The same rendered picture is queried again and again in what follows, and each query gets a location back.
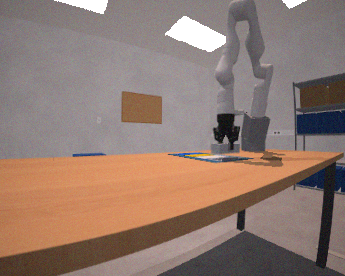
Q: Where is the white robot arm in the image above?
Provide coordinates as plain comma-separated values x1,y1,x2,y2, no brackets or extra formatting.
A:
215,0,273,118

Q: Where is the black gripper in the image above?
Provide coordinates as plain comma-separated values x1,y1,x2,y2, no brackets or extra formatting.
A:
213,113,240,152

